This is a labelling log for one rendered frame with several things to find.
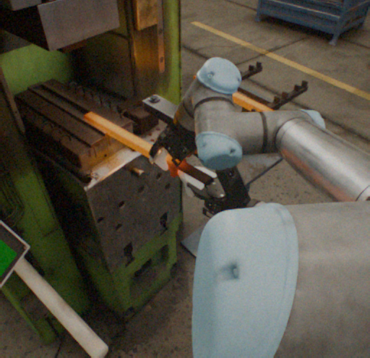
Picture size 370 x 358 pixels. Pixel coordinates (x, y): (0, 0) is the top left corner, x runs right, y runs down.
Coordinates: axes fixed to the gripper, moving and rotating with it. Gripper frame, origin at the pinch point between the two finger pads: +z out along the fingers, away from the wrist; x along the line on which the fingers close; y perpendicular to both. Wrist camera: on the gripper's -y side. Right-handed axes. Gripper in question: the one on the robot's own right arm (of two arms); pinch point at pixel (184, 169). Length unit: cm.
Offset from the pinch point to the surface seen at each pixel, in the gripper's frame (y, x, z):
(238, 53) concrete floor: 100, 269, 152
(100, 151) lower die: 5.3, -5.2, 27.7
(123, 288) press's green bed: 70, -12, 23
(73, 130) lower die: 1.1, -7.0, 37.1
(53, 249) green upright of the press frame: 46, -25, 42
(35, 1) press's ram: -37.1, -12.3, 27.2
